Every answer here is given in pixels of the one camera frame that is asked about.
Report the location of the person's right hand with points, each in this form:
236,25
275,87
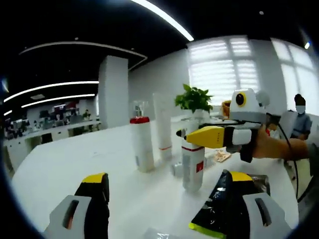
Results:
263,147

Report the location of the orange brown basket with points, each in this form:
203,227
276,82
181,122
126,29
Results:
226,108

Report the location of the white office counter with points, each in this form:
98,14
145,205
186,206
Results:
30,142

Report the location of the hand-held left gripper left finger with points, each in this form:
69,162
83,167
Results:
94,206

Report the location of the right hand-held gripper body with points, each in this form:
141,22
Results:
249,107

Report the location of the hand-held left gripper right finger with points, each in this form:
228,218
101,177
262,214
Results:
239,206

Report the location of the long curved ceiling light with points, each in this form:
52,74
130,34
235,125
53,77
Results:
162,18

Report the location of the white skincare tube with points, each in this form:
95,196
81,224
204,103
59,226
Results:
162,124

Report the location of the small tan flat packet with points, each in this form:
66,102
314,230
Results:
222,156

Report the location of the white curved ceiling rail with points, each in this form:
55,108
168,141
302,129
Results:
74,43

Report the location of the window with white blinds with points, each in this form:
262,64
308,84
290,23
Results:
296,74
219,69

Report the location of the clear plastic packet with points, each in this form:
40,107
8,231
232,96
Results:
167,234

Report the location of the potted green plant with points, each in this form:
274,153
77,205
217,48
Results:
194,99

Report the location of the straight ceiling light strip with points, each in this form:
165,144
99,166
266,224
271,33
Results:
59,98
54,85

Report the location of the clear skincare bottle red label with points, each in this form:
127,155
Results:
190,174

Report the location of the white skincare bottle red band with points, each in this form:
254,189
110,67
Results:
143,144

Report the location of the green black sachet packet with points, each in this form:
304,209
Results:
211,211

